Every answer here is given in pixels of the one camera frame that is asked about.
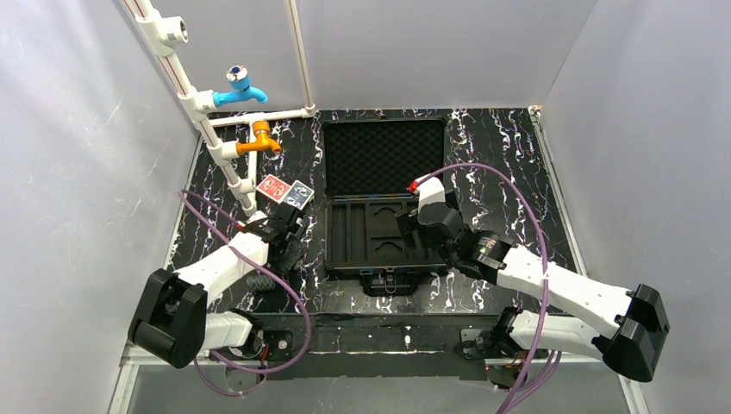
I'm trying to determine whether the red playing card deck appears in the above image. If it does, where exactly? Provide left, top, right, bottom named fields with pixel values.
left=255, top=174, right=291, bottom=204

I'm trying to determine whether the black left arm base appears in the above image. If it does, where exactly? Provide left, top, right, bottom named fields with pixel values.
left=216, top=310, right=301, bottom=397

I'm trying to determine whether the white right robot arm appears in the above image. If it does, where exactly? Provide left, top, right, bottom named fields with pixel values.
left=396, top=202, right=671, bottom=383

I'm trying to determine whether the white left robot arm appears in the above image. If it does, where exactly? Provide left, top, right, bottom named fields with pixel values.
left=128, top=204, right=307, bottom=368

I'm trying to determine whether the aluminium front rail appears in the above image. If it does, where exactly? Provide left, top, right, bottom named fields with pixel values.
left=107, top=342, right=653, bottom=414

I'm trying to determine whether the blue plastic faucet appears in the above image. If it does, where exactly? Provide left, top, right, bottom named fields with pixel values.
left=212, top=65, right=268, bottom=108

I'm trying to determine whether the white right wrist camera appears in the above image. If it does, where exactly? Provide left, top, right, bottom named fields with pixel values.
left=407, top=176, right=446, bottom=212

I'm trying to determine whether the white PVC pipe frame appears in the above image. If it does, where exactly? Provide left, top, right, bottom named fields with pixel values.
left=123, top=1, right=317, bottom=216

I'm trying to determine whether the black foam-lined poker case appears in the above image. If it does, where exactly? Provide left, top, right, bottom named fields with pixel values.
left=322, top=118, right=447, bottom=297

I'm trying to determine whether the green poker chip stack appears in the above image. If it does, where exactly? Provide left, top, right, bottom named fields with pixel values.
left=245, top=273, right=278, bottom=292

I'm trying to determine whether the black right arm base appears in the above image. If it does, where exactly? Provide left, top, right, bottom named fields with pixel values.
left=454, top=308, right=528, bottom=391

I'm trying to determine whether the orange plastic faucet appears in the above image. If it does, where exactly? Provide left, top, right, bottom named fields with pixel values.
left=235, top=120, right=282, bottom=156

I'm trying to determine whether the blue playing card deck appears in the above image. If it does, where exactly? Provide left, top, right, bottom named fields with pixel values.
left=283, top=180, right=315, bottom=210

